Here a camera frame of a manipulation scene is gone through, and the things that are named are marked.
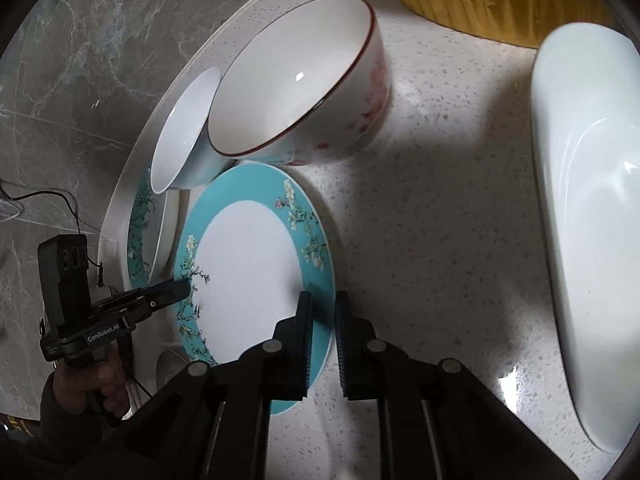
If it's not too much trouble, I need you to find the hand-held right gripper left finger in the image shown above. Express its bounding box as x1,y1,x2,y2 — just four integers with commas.
70,291,314,480

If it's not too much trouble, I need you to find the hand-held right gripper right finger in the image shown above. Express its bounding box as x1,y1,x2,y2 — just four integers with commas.
334,290,581,480

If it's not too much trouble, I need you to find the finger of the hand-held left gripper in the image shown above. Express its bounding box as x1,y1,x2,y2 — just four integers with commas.
92,279,194,323

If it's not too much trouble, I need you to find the large teal floral plate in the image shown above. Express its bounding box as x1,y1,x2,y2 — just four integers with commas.
172,164,336,416

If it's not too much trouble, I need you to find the large red-rimmed white bowl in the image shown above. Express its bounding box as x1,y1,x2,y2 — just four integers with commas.
206,0,392,167

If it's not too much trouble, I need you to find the person's left hand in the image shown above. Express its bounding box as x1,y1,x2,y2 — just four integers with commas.
52,345,135,419

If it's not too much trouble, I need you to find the grey round object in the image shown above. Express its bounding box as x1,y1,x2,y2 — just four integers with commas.
156,350,192,397

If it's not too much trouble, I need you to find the small teal floral plate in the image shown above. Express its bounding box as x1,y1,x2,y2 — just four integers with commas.
127,165,181,286

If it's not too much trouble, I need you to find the small white bowl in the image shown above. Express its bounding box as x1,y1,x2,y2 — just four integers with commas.
150,66,236,195

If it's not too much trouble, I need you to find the white oval dish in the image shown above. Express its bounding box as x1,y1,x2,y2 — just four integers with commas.
530,22,640,456

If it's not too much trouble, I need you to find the thin black cable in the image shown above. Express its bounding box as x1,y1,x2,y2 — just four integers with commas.
0,189,108,288

